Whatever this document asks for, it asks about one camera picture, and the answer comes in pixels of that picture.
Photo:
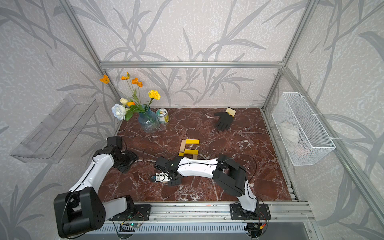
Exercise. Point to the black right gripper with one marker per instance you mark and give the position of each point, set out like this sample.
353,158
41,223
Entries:
173,183

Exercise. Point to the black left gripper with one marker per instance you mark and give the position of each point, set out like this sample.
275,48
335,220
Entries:
132,157

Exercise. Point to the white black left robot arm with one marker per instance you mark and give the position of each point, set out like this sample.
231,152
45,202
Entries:
80,210

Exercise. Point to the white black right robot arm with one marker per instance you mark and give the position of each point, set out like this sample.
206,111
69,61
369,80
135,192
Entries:
225,171

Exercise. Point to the blue glass vase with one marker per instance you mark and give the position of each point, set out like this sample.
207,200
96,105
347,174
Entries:
149,121

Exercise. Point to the artificial flower bouquet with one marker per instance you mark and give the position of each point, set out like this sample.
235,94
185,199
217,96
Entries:
128,106

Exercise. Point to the small printed tin can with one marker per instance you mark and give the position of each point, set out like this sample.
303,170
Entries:
163,116

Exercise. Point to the left circuit board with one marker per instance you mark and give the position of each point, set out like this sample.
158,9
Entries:
131,225

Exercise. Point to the black glove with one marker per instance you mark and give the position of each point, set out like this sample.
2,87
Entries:
224,121

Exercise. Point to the white cloth in basket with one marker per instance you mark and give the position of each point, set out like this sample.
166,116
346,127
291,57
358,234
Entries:
289,132

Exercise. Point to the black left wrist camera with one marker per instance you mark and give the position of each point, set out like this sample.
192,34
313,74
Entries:
115,141

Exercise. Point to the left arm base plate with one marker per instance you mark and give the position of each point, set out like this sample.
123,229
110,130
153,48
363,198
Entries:
139,213

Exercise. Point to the clear plastic wall shelf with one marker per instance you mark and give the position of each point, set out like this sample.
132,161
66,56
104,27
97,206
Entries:
52,138

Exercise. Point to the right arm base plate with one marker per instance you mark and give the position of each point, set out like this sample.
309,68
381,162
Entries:
262,212

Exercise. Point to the aluminium front rail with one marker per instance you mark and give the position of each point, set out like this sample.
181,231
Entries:
220,212

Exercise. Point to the white wire mesh basket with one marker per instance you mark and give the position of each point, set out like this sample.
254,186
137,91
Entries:
314,141

